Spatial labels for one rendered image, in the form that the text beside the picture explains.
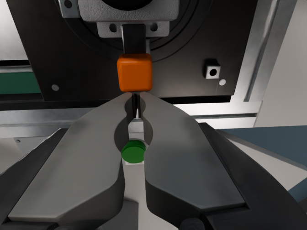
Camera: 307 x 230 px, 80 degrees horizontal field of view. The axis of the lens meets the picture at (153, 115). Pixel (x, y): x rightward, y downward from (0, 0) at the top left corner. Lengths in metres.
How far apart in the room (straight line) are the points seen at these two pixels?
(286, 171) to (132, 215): 0.43
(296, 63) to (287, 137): 1.59
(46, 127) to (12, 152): 0.23
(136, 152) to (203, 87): 0.14
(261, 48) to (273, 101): 0.20
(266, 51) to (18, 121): 0.33
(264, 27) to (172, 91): 0.12
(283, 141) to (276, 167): 1.41
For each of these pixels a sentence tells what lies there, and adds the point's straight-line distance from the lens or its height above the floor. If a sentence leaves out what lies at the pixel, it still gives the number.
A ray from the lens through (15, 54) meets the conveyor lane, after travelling 0.32.
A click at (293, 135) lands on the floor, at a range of 2.02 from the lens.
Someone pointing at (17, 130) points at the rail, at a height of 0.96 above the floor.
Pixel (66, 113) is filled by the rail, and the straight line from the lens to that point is 0.28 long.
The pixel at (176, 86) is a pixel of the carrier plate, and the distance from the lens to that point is 0.23.
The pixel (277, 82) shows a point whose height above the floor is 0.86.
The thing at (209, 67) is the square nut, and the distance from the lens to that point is 0.22.
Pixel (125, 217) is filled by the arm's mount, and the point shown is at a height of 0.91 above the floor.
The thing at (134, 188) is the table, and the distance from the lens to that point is 0.55.
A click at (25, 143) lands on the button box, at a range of 0.33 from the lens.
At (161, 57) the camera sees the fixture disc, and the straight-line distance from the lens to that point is 0.19.
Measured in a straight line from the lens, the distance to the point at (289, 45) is 0.41.
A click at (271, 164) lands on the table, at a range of 0.59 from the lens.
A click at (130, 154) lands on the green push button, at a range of 0.29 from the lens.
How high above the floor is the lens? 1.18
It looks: 57 degrees down
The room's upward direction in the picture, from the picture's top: 174 degrees clockwise
